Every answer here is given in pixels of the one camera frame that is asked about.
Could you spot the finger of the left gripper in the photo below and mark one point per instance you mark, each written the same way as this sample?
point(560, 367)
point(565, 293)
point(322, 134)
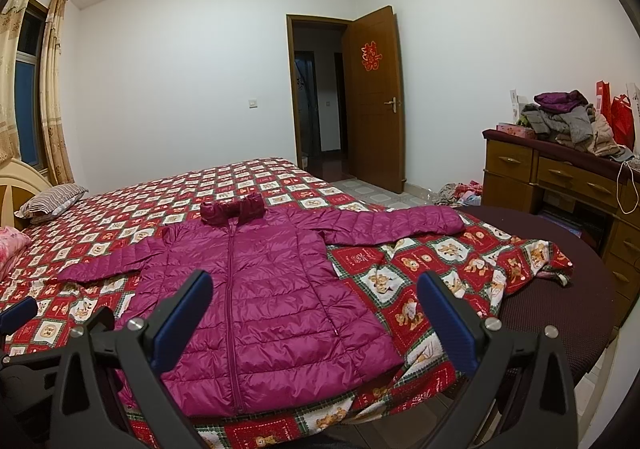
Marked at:
point(17, 315)

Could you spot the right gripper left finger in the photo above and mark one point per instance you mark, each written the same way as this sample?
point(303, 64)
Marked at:
point(144, 349)

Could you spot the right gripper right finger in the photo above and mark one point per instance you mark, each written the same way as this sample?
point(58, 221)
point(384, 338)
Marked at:
point(519, 392)

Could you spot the magenta puffer jacket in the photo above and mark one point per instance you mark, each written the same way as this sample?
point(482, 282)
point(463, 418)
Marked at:
point(282, 331)

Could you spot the clothes pile on floor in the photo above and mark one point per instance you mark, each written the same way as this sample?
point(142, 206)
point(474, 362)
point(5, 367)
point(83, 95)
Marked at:
point(458, 194)

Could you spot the pile of clothes on dresser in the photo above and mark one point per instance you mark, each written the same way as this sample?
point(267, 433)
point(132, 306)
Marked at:
point(569, 119)

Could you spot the pink floral quilt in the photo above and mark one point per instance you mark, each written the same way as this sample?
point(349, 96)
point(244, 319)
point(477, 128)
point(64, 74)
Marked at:
point(13, 242)

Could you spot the dark maroon round mattress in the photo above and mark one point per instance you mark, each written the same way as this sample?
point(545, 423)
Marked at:
point(582, 310)

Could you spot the striped grey pillow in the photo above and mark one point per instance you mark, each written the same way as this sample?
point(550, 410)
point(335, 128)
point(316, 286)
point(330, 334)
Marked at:
point(51, 203)

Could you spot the red patchwork bear bedspread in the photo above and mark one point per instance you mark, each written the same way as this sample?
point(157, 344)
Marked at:
point(483, 266)

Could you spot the cream wooden headboard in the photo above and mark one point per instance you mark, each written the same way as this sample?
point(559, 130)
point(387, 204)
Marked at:
point(19, 182)

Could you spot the beige floral curtain right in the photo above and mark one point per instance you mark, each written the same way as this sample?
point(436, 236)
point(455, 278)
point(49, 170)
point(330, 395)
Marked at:
point(58, 162)

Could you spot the beige floral curtain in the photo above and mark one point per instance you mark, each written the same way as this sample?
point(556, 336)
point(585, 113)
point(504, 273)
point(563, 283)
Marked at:
point(58, 162)
point(12, 16)

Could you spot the brown wooden dresser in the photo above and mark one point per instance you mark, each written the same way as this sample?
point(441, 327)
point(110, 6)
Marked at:
point(595, 198)

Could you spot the pink box on dresser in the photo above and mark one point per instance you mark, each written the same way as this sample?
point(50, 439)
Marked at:
point(516, 130)

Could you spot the window with blue glass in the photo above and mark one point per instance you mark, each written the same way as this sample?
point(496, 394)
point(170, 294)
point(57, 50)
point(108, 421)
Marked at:
point(26, 87)

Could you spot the beige floral curtain left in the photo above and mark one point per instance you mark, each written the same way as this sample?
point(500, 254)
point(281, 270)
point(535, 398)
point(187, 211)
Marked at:
point(12, 16)

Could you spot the red gift bag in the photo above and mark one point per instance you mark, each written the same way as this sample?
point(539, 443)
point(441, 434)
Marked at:
point(622, 121)

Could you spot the brown wooden door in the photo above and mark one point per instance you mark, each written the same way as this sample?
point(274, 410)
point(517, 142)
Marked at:
point(376, 136)

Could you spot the red double happiness sticker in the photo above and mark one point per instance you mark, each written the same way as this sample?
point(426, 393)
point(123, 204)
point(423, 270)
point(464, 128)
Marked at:
point(370, 56)

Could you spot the metal door handle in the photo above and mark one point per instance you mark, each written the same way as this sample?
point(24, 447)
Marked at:
point(394, 104)

